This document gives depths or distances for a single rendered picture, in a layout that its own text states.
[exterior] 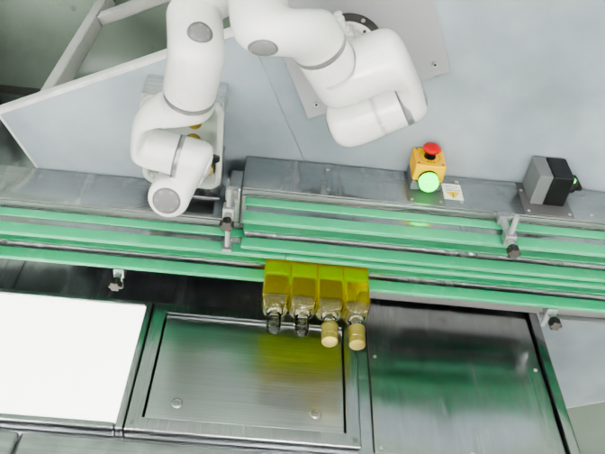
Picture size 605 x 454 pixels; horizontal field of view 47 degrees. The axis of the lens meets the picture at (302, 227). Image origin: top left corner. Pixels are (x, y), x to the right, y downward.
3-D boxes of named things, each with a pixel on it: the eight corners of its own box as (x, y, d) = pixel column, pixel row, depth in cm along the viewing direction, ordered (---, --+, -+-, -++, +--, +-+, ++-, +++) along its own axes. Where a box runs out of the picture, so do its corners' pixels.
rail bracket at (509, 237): (491, 218, 157) (502, 258, 147) (501, 192, 152) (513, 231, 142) (509, 219, 157) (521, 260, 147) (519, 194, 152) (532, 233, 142)
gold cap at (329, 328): (339, 321, 144) (339, 338, 141) (336, 332, 147) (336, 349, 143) (322, 319, 144) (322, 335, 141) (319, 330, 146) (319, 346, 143)
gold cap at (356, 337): (347, 333, 147) (347, 349, 144) (348, 322, 145) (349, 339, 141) (364, 335, 147) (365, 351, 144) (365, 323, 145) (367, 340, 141)
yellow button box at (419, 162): (406, 170, 164) (409, 189, 159) (412, 143, 160) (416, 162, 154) (436, 173, 165) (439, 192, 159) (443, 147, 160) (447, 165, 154)
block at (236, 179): (226, 202, 164) (223, 221, 158) (228, 168, 157) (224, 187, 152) (241, 203, 164) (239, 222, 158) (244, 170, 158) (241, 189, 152)
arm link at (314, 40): (338, 4, 108) (303, -68, 96) (353, 71, 101) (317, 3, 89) (258, 36, 111) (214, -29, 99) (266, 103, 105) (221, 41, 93)
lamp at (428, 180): (416, 186, 158) (417, 194, 156) (419, 169, 155) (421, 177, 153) (435, 187, 158) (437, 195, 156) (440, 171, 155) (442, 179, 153)
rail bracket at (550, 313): (527, 300, 174) (539, 341, 163) (536, 280, 169) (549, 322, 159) (542, 302, 174) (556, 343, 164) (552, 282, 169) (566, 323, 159)
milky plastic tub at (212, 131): (149, 160, 164) (142, 183, 157) (146, 75, 149) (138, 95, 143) (224, 167, 165) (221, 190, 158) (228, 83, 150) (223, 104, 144)
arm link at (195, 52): (267, 116, 112) (258, 47, 119) (299, 15, 94) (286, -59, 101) (163, 110, 107) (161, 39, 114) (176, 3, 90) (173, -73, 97)
